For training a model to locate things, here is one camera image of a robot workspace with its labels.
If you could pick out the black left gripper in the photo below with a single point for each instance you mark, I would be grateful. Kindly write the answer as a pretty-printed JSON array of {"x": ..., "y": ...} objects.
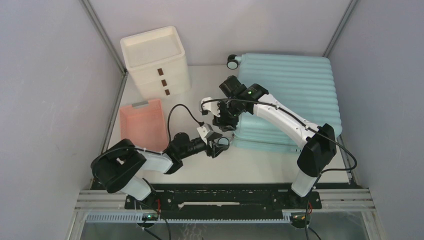
[{"x": 215, "y": 149}]

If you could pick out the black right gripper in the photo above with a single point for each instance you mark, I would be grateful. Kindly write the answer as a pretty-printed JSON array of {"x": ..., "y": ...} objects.
[{"x": 224, "y": 124}]

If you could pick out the light blue ribbed suitcase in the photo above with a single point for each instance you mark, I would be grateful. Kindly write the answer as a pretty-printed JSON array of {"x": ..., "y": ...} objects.
[{"x": 304, "y": 84}]

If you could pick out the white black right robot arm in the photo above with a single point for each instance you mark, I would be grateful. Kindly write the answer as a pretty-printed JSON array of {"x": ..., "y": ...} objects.
[{"x": 317, "y": 143}]

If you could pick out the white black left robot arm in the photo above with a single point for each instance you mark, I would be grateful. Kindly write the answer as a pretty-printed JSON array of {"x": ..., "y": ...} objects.
[{"x": 116, "y": 169}]

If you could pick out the pink perforated plastic basket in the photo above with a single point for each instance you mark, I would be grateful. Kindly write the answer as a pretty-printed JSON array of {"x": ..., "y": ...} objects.
[{"x": 143, "y": 123}]

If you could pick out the white stacked drawer box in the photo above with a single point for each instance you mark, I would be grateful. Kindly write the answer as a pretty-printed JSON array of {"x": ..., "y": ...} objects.
[{"x": 156, "y": 61}]

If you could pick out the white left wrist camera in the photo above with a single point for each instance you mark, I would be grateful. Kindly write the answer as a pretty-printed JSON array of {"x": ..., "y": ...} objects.
[{"x": 207, "y": 134}]

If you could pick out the black mounting base plate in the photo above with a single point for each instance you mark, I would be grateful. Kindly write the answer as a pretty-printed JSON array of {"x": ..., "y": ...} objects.
[{"x": 168, "y": 196}]

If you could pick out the white slotted cable duct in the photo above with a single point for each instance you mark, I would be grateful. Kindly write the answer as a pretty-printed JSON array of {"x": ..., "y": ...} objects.
[{"x": 132, "y": 217}]

